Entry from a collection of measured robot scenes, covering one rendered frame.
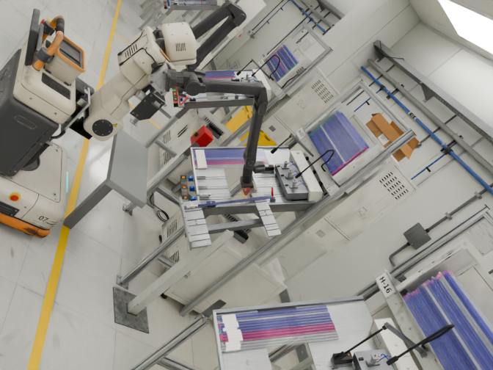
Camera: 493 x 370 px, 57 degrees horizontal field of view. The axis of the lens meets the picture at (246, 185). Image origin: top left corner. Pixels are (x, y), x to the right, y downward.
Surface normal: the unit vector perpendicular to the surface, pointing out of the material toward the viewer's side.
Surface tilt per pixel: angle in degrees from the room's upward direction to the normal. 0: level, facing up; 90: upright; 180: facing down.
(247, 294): 90
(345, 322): 44
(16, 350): 0
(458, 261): 90
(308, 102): 90
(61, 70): 92
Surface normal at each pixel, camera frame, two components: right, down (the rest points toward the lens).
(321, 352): 0.06, -0.82
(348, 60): 0.17, 0.57
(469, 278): -0.66, -0.54
